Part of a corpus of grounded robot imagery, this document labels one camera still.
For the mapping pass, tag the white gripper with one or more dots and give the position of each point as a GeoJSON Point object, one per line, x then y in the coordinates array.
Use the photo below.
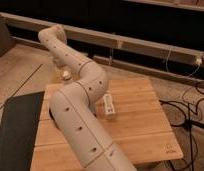
{"type": "Point", "coordinates": [66, 75]}

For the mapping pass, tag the dark grey mat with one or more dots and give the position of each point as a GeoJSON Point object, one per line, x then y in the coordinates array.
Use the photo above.
{"type": "Point", "coordinates": [18, 131]}

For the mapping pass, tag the white wall plug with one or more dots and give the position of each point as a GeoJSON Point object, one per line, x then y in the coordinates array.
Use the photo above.
{"type": "Point", "coordinates": [198, 61]}

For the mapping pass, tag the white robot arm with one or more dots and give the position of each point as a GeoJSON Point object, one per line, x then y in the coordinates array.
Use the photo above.
{"type": "Point", "coordinates": [70, 106]}

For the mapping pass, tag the white tube with red cap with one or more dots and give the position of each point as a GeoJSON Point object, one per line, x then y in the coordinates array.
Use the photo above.
{"type": "Point", "coordinates": [109, 106]}

